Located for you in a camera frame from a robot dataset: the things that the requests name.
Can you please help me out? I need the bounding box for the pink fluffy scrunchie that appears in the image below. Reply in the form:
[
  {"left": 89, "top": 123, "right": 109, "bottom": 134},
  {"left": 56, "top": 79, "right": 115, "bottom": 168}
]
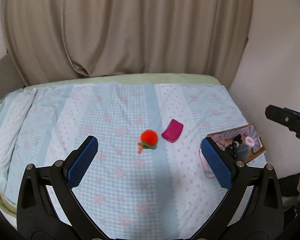
[{"left": 243, "top": 136, "right": 255, "bottom": 148}]

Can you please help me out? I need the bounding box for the dark patterned scrunchie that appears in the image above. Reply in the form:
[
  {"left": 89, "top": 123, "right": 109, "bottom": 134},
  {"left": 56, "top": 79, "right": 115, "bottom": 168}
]
[{"left": 225, "top": 141, "right": 238, "bottom": 159}]

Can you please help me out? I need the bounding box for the magenta leather pouch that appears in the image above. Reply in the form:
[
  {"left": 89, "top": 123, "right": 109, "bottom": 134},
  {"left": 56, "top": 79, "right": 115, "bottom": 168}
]
[{"left": 161, "top": 119, "right": 184, "bottom": 143}]

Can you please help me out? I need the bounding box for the orange pompom hair tie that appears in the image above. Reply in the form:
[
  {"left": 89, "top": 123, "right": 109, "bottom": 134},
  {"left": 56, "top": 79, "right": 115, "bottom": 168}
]
[{"left": 137, "top": 129, "right": 159, "bottom": 155}]

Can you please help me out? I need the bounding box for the cardboard box pink lining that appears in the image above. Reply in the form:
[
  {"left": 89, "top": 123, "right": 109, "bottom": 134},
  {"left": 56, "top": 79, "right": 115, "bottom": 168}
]
[{"left": 207, "top": 124, "right": 267, "bottom": 167}]

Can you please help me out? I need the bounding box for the black scrunchie in box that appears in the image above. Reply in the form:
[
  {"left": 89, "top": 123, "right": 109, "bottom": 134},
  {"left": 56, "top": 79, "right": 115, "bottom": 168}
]
[{"left": 233, "top": 134, "right": 242, "bottom": 144}]

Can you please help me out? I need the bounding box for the grey blue knit item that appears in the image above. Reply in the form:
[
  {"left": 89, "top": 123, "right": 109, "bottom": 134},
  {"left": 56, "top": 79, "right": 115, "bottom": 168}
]
[{"left": 236, "top": 144, "right": 250, "bottom": 160}]

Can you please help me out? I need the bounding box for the blue pink checked blanket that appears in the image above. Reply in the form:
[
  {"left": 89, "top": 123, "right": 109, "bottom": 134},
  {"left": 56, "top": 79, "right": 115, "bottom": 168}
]
[{"left": 0, "top": 81, "right": 268, "bottom": 240}]

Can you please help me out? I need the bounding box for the green mattress sheet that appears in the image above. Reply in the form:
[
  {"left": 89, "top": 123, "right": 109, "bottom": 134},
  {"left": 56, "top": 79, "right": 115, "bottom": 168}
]
[{"left": 0, "top": 74, "right": 218, "bottom": 217}]

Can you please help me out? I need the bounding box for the beige curtain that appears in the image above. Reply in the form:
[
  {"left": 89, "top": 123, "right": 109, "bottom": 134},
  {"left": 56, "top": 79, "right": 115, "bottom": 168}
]
[{"left": 1, "top": 0, "right": 253, "bottom": 87}]

